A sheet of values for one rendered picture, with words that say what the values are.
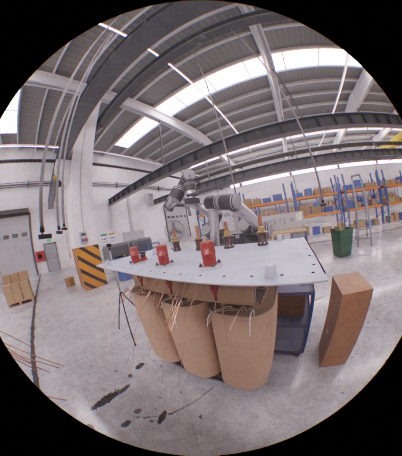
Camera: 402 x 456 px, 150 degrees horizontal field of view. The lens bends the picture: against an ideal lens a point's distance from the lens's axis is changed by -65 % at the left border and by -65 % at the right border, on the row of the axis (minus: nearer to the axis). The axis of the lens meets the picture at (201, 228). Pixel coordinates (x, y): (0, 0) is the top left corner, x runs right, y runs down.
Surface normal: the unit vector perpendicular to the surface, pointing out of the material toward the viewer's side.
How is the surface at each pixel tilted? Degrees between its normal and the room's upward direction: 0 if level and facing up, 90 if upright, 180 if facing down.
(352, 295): 90
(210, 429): 0
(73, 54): 174
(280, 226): 90
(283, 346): 0
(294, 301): 90
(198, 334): 90
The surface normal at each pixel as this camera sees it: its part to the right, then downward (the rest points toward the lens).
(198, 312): 0.37, -0.04
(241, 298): -0.52, 0.11
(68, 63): 0.11, 0.99
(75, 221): 0.84, -0.13
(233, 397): -0.17, -0.99
